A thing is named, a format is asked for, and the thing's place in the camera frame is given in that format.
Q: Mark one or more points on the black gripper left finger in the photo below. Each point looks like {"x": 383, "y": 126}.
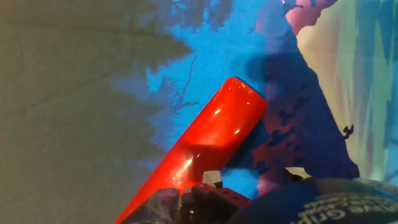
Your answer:
{"x": 217, "y": 199}

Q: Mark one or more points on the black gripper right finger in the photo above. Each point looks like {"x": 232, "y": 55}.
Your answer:
{"x": 297, "y": 175}

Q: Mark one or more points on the red telephone handset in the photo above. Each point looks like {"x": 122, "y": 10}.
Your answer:
{"x": 211, "y": 133}

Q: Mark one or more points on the blue black landscape cloth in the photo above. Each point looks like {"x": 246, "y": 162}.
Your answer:
{"x": 77, "y": 93}

